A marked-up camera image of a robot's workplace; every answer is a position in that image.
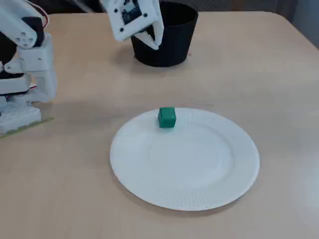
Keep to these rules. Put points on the black pot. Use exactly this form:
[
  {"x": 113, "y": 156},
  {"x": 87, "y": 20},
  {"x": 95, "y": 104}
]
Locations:
[{"x": 172, "y": 49}]

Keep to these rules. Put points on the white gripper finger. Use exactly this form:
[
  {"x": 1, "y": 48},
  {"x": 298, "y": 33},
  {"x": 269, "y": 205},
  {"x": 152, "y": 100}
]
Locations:
[
  {"x": 147, "y": 39},
  {"x": 159, "y": 32}
]

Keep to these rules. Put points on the white paper plate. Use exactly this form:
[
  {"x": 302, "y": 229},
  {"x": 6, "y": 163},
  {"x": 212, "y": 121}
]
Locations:
[{"x": 184, "y": 169}]

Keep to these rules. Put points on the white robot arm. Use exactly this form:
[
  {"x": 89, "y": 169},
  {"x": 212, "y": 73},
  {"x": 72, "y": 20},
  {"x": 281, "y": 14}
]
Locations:
[{"x": 37, "y": 59}]

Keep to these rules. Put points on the green block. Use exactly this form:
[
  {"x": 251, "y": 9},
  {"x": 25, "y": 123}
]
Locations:
[{"x": 167, "y": 118}]

